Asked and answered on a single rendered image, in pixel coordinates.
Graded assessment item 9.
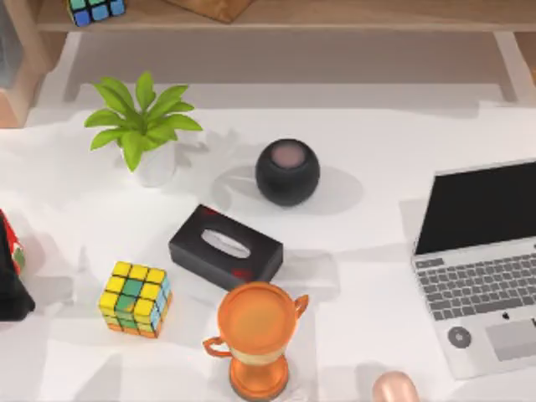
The black round speaker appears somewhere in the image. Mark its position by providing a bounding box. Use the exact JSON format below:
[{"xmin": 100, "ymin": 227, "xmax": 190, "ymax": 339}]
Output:
[{"xmin": 255, "ymin": 139, "xmax": 322, "ymax": 208}]

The black tissue box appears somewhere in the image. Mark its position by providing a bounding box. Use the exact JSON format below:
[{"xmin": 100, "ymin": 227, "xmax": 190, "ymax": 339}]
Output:
[{"xmin": 167, "ymin": 204, "xmax": 285, "ymax": 291}]

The orange trophy cup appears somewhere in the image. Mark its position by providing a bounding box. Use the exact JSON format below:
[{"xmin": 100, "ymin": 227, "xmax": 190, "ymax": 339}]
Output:
[{"xmin": 202, "ymin": 281, "xmax": 310, "ymax": 400}]

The green plant in white pot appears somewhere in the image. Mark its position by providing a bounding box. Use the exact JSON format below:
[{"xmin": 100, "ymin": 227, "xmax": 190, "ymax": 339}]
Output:
[{"xmin": 83, "ymin": 71, "xmax": 204, "ymax": 188}]

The yellow puzzle cube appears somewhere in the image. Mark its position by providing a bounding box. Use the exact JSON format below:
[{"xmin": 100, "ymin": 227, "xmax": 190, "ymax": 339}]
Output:
[{"xmin": 98, "ymin": 260, "xmax": 173, "ymax": 339}]

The wooden shelf unit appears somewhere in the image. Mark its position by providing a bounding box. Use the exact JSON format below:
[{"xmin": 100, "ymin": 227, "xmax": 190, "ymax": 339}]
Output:
[{"xmin": 0, "ymin": 0, "xmax": 536, "ymax": 129}]

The wooden block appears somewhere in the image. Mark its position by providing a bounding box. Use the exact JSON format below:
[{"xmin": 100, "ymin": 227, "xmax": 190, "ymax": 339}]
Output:
[{"xmin": 162, "ymin": 0, "xmax": 257, "ymax": 25}]

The silver laptop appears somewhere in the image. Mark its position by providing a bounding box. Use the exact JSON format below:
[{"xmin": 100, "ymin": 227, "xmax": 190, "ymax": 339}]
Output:
[{"xmin": 411, "ymin": 157, "xmax": 536, "ymax": 380}]

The pink computer mouse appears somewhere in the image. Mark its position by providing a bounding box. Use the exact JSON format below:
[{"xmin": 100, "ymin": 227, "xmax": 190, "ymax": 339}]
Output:
[{"xmin": 372, "ymin": 370, "xmax": 420, "ymax": 402}]

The red and green box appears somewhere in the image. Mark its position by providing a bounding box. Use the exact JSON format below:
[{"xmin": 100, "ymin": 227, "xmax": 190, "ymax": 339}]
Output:
[{"xmin": 3, "ymin": 211, "xmax": 28, "ymax": 277}]

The blue puzzle cube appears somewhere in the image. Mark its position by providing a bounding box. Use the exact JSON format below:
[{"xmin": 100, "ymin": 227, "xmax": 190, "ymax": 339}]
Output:
[{"xmin": 66, "ymin": 0, "xmax": 127, "ymax": 28}]

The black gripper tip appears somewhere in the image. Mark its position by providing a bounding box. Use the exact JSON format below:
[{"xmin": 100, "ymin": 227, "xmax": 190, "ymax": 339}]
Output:
[{"xmin": 0, "ymin": 209, "xmax": 36, "ymax": 322}]

